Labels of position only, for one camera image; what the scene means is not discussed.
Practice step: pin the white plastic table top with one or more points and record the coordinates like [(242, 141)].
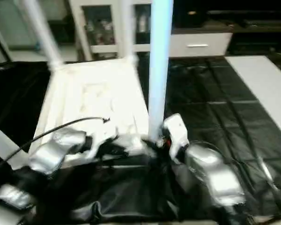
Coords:
[(98, 93)]

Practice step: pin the white plastic table leg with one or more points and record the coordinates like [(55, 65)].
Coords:
[(2, 143), (127, 28), (40, 33), (159, 70)]

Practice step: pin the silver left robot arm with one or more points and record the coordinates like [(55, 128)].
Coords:
[(51, 152)]

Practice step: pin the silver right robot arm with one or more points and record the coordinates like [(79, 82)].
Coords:
[(215, 173)]

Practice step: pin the black work mat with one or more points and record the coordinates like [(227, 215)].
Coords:
[(215, 93)]

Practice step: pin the white drawer unit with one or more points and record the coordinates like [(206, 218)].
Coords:
[(196, 44)]

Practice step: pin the white flat panel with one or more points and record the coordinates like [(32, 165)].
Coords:
[(267, 84)]

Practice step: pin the white glass-door cabinet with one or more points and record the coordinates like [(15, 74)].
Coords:
[(98, 28)]

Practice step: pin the black box with yellow label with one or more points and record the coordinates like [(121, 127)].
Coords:
[(189, 14)]

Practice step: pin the dark wooden TV bench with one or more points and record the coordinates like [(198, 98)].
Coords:
[(253, 35)]

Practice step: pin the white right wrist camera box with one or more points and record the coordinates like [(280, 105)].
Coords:
[(175, 129)]

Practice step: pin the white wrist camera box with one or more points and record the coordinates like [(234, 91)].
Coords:
[(175, 129), (100, 136)]

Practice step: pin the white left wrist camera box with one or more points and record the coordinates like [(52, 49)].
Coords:
[(100, 136)]

